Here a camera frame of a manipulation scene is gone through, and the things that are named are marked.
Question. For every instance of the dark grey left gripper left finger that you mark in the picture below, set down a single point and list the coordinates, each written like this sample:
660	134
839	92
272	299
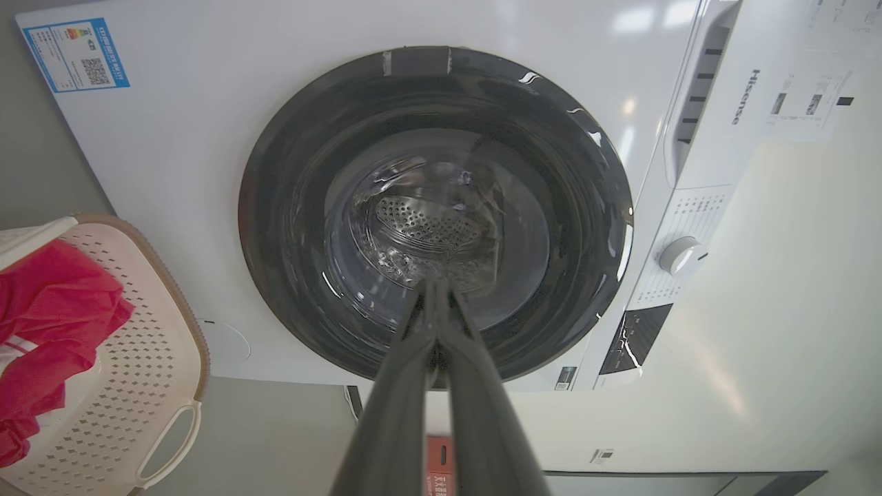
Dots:
393	413

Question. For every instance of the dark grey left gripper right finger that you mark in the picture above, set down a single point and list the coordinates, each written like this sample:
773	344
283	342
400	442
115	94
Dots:
482	427

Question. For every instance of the cream perforated laundry basket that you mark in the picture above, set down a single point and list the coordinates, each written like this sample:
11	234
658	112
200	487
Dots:
145	344

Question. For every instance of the orange printed label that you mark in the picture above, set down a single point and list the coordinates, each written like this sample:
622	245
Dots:
439	468

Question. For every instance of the small dark washer sticker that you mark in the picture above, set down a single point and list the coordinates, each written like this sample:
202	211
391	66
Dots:
565	377

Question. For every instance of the black washer display panel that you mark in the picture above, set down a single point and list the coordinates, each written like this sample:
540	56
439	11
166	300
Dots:
634	337

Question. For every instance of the round white filter cover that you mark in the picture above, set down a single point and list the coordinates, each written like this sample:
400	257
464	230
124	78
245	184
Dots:
227	342

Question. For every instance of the round dark glass washer door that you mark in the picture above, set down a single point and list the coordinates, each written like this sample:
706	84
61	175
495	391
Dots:
296	207

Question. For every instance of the white washer control knob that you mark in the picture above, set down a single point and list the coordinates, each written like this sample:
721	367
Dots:
681	256

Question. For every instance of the white front-load washing machine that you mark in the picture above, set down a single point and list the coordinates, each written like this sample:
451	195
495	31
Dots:
179	138

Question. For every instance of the red garment with white stripes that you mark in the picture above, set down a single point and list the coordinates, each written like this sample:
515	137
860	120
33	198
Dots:
48	303

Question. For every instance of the white detergent drawer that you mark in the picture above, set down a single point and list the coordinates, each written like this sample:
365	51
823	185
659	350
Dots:
716	145

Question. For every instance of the blue energy label sticker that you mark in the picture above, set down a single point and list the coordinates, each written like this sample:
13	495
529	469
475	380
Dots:
76	55

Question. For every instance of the white printed paper sheet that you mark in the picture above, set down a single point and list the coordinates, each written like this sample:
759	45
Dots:
820	76

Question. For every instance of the small white wall label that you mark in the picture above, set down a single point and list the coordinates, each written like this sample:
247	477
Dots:
601	456

